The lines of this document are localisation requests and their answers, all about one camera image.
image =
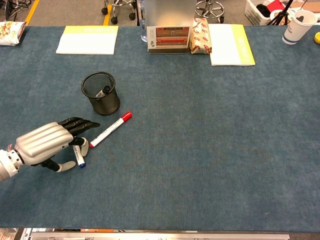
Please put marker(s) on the red-capped white marker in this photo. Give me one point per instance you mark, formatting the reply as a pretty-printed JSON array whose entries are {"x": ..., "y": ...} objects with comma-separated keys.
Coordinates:
[{"x": 110, "y": 130}]

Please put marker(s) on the yellow round object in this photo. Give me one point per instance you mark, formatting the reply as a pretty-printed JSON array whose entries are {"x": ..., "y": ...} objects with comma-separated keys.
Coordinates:
[{"x": 317, "y": 38}]

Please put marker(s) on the red print wrapped package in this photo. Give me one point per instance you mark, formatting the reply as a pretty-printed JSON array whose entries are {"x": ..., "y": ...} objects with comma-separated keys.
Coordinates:
[{"x": 201, "y": 37}]

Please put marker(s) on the black marker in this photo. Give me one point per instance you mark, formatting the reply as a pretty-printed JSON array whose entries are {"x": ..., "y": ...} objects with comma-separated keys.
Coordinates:
[{"x": 102, "y": 92}]

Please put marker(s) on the blue-capped white marker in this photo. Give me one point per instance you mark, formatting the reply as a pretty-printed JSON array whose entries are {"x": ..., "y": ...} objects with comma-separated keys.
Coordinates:
[{"x": 79, "y": 160}]

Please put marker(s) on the red pattern picture card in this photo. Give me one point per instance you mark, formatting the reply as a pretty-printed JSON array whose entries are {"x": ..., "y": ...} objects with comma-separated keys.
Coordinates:
[{"x": 170, "y": 37}]

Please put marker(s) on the red item in basket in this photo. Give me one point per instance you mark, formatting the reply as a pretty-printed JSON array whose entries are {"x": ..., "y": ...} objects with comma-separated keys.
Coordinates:
[{"x": 275, "y": 4}]

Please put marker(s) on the white blue paper cup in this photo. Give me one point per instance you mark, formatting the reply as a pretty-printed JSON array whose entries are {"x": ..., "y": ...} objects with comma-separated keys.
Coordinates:
[{"x": 296, "y": 27}]

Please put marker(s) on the chrome stool base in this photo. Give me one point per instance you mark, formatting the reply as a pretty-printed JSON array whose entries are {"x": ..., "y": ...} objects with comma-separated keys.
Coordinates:
[
  {"x": 210, "y": 8},
  {"x": 120, "y": 8}
]

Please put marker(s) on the black mesh pen cup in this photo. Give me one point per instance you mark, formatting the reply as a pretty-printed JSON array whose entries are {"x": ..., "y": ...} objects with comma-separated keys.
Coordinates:
[{"x": 107, "y": 107}]

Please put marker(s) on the white plastic basket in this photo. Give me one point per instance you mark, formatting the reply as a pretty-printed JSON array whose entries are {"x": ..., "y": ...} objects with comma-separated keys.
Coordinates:
[{"x": 252, "y": 11}]

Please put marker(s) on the aluminium profile rail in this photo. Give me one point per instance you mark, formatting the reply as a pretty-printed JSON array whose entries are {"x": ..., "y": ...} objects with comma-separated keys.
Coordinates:
[{"x": 160, "y": 236}]

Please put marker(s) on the yellow white Lexicon notebook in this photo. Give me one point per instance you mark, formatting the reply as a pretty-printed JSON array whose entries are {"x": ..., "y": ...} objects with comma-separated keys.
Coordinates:
[{"x": 227, "y": 47}]

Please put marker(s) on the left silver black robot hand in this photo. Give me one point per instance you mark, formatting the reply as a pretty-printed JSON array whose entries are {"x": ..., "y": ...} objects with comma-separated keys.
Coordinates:
[{"x": 42, "y": 142}]

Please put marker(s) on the blue felt table mat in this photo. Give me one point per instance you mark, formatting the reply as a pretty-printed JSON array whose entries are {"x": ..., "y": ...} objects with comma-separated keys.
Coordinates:
[{"x": 187, "y": 137}]

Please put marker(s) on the printed snack bag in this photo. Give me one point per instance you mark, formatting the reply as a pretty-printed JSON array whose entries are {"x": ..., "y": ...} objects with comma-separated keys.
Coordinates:
[{"x": 10, "y": 33}]

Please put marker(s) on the black tripod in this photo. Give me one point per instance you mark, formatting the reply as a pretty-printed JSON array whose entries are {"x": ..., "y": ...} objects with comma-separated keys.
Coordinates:
[{"x": 281, "y": 16}]

